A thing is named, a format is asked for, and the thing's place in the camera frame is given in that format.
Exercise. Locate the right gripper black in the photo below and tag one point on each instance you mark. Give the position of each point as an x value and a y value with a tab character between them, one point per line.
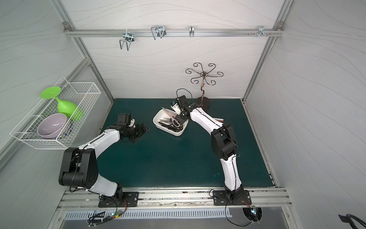
181	116

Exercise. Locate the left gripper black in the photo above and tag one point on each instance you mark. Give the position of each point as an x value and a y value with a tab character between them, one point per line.
140	130

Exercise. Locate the white plastic storage box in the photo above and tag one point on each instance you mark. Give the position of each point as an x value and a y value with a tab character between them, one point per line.
161	116

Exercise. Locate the grey pink handled scissors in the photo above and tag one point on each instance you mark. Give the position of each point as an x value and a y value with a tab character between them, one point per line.
174	121

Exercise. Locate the black handled scissors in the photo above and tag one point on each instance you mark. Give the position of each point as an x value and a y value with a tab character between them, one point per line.
171	127

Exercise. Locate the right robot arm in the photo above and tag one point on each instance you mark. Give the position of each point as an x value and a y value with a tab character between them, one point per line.
223	141

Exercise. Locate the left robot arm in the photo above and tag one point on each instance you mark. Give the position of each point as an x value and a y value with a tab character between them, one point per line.
79	168

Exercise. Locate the brown metal hook stand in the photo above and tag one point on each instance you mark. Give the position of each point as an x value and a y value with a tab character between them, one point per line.
204	78

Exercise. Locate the orange white spoon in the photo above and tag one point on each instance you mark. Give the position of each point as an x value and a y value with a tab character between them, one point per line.
219	119

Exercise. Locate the green table mat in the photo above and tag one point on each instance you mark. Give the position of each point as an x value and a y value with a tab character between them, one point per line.
160	159

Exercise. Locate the green plastic goblet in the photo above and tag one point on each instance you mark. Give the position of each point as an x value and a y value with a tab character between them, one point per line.
70	109

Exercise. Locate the purple bowl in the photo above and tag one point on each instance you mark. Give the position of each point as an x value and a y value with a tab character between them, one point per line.
52	126

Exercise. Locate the small metal hook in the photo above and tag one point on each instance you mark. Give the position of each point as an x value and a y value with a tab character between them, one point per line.
191	31

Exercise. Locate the metal double hook middle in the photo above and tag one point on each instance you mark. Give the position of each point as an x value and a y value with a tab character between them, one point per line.
158	31

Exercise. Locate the metal double hook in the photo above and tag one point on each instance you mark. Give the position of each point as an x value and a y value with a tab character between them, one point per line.
126	40
158	31

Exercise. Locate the metal double hook left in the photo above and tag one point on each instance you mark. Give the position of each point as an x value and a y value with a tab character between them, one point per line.
126	40

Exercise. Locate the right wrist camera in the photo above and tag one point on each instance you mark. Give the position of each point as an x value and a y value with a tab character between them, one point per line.
179	103

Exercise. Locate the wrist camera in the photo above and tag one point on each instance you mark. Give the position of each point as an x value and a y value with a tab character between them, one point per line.
179	103
125	120

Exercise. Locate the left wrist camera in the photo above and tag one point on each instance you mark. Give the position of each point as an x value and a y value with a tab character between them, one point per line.
125	120

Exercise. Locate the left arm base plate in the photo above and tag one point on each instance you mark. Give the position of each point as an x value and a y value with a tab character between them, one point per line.
129	199

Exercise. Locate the white wire basket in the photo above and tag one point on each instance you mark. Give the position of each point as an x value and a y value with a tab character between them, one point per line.
83	94

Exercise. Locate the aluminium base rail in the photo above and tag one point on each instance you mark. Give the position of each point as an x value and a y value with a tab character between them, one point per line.
176	198

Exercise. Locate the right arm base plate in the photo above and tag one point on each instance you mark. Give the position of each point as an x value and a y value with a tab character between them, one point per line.
220	199

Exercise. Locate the white vented cable duct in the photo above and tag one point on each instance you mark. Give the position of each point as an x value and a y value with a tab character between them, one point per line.
152	214

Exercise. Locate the metal bracket hook right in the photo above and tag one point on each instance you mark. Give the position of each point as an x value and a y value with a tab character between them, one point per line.
261	33

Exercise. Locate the aluminium top rail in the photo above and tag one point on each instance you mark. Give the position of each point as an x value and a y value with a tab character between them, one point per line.
144	33

